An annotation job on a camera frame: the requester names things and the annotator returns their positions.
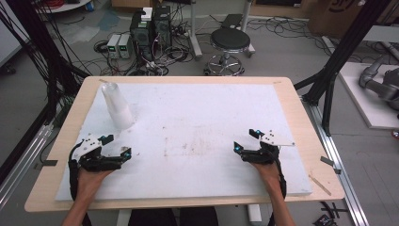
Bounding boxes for black parts on floor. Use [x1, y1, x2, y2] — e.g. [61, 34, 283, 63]
[312, 201, 350, 226]

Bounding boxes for grey power supply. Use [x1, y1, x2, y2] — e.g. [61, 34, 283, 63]
[118, 33, 133, 59]
[106, 33, 122, 59]

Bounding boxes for black round stool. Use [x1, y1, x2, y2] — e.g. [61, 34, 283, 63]
[204, 27, 256, 76]

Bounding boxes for grey metal bracket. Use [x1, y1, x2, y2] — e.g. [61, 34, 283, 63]
[319, 155, 343, 175]

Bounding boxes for small white box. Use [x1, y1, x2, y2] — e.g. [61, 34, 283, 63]
[140, 7, 154, 23]

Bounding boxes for black computer tower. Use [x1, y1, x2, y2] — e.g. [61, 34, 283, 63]
[152, 5, 173, 49]
[129, 10, 155, 62]

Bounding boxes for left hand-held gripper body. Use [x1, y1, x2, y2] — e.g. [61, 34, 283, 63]
[69, 134, 124, 172]

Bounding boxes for round white table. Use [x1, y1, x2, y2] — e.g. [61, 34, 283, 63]
[33, 0, 92, 14]

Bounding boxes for thin wooden stick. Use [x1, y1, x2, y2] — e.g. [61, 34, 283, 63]
[308, 173, 332, 197]

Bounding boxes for person's left hand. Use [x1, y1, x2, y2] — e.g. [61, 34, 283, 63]
[76, 168, 115, 196]

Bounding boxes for white table leg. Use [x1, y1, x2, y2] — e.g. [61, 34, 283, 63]
[247, 203, 263, 226]
[117, 208, 133, 226]

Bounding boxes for black cable bundle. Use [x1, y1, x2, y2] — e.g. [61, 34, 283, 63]
[0, 6, 83, 126]

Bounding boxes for white foam board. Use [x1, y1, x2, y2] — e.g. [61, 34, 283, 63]
[55, 82, 314, 202]

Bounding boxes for white base board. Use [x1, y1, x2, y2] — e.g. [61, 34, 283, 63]
[338, 61, 399, 131]

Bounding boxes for brown cardboard box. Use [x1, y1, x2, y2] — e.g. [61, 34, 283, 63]
[308, 0, 399, 40]

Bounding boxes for stack of clear cups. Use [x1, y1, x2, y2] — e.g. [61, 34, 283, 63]
[100, 82, 136, 131]

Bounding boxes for tangle of floor cables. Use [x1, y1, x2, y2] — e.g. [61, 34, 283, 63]
[78, 6, 208, 77]

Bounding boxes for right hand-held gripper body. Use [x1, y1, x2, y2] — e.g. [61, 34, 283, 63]
[241, 129, 296, 165]

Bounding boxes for person's right hand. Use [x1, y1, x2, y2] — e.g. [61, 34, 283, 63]
[249, 161, 282, 190]

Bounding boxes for aluminium rail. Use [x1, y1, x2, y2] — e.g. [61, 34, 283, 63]
[0, 122, 55, 210]
[301, 96, 371, 226]

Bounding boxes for person's dark trousers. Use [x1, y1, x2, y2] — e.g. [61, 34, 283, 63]
[127, 206, 219, 226]

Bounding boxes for flat black device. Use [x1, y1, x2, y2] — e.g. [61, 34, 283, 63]
[220, 13, 245, 29]

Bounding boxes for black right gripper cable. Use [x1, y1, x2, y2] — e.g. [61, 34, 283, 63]
[274, 154, 288, 200]

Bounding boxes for white desk leg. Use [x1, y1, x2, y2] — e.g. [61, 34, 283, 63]
[240, 0, 256, 58]
[187, 0, 204, 61]

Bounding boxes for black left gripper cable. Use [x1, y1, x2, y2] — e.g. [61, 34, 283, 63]
[68, 141, 85, 202]

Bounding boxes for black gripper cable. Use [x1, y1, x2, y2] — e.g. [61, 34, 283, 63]
[68, 141, 85, 202]
[274, 154, 288, 200]

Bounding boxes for black frame post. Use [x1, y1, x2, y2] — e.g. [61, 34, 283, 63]
[5, 0, 90, 95]
[294, 0, 393, 137]

